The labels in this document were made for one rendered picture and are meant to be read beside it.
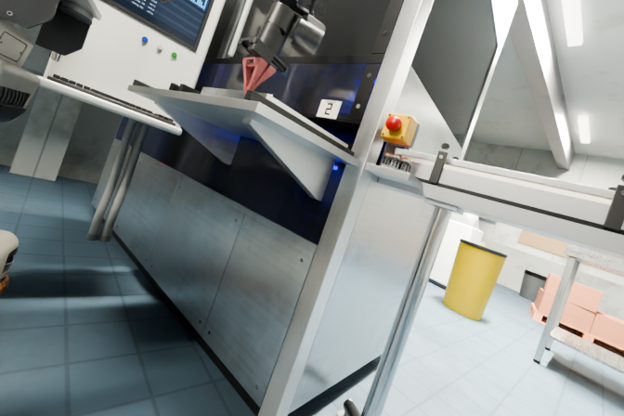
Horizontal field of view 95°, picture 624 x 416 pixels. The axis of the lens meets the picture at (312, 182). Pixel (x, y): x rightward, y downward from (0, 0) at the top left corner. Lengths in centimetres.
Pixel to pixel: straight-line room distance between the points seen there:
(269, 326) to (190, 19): 132
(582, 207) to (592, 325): 469
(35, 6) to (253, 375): 111
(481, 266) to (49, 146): 426
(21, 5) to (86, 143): 285
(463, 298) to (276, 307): 278
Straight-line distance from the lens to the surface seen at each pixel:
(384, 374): 99
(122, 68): 149
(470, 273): 351
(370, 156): 85
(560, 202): 83
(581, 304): 542
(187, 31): 157
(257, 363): 107
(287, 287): 95
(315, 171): 82
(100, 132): 374
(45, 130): 348
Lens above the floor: 77
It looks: level
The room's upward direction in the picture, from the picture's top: 19 degrees clockwise
